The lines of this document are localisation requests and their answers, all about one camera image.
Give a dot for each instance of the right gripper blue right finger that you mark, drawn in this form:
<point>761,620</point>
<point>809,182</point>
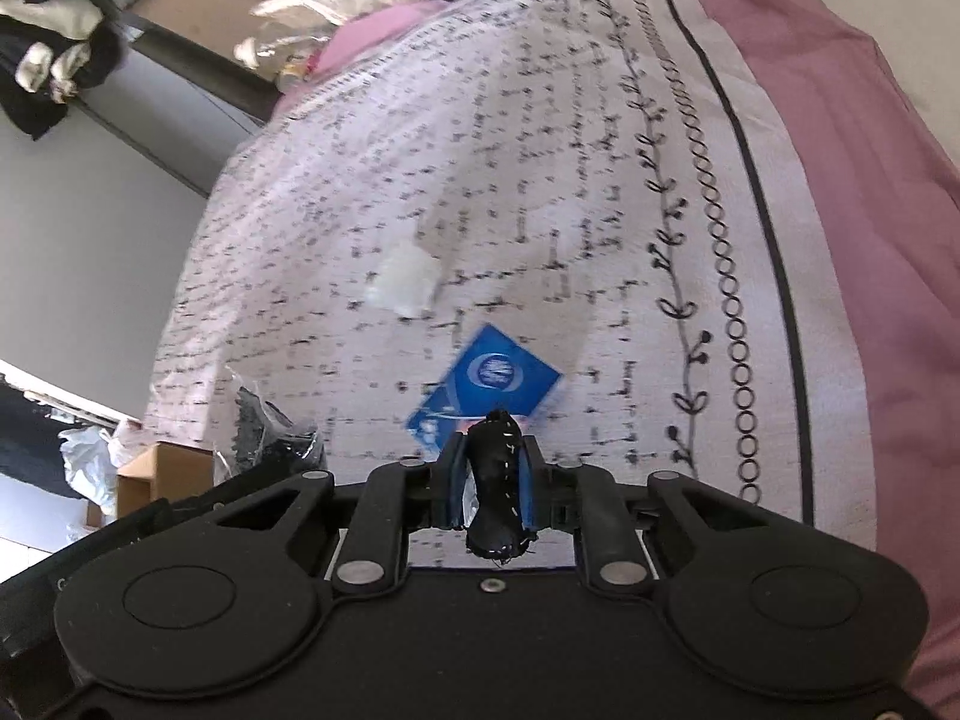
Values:
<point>534,495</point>

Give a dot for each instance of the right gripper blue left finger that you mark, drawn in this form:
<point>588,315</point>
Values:
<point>451,478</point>

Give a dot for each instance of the blue tissue pack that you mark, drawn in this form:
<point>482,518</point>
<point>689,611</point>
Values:
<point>493,373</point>

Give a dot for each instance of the white plastic bag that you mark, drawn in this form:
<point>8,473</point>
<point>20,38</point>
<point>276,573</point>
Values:
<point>406,282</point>
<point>92,457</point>

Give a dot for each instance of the bag of black items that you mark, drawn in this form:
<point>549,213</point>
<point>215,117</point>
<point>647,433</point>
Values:
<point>257,433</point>

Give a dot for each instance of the brown cardboard box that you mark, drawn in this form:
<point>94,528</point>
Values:
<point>163,471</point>

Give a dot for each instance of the black white patterned blanket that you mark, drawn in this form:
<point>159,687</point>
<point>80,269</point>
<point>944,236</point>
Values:
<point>603,180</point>

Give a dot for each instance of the grey wardrobe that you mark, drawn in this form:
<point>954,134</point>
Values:
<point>177,125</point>

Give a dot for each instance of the pink bed sheet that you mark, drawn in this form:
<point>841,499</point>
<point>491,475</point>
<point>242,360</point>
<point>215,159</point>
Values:
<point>888,200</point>

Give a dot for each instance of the hanging dark clothes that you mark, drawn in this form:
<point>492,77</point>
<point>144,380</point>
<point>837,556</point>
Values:
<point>52,52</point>

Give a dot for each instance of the white duvet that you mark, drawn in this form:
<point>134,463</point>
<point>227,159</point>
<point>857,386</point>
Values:
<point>919,39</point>

